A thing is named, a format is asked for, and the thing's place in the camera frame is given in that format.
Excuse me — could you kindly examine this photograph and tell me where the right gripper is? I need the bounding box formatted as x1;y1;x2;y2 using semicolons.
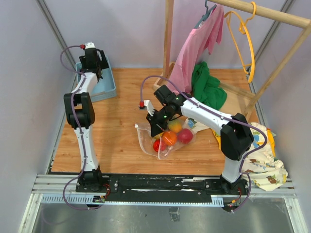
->
146;104;174;137

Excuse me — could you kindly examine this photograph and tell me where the clear zip top bag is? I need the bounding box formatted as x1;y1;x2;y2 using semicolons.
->
135;119;196;160

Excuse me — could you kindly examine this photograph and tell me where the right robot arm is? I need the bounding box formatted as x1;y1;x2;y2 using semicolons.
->
139;85;254;194

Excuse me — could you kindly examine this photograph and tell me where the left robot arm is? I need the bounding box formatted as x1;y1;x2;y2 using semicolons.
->
64;42;107;192

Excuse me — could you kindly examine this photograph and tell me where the orange round fake fruit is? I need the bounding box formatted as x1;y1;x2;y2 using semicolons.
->
161;131;177;146

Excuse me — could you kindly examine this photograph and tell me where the green fake fruit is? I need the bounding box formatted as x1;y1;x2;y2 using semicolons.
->
168;120;182;133

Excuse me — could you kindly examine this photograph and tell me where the red fake fruit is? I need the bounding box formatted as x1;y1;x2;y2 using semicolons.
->
177;128;193;144

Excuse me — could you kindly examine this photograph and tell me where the light blue plastic basket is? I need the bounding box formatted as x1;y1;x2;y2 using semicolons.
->
73;58;117;102

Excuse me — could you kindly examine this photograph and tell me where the green cloth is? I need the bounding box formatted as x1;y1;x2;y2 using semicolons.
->
191;62;227;110

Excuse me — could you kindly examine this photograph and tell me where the pink shirt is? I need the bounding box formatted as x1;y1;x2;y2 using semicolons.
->
166;4;224;94

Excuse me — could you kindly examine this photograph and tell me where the dinosaur print cloth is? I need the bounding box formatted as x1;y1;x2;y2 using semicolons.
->
185;118;288;191

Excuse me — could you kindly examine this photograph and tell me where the teal hanger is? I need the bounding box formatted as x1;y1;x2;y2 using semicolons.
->
194;0;217;29

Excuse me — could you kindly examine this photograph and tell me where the wooden clothes rack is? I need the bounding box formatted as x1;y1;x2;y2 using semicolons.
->
153;0;311;117

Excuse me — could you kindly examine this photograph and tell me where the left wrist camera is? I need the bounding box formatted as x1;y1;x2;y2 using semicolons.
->
84;42;96;50

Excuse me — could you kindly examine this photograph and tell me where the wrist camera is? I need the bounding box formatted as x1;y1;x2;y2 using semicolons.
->
84;42;96;50
138;100;155;117

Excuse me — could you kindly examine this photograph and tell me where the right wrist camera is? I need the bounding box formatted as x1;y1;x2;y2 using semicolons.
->
138;100;155;117

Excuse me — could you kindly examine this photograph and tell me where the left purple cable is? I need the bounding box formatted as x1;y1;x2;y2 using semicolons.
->
60;43;105;210

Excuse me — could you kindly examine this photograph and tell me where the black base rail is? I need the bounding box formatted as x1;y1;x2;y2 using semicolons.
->
76;173;249;205

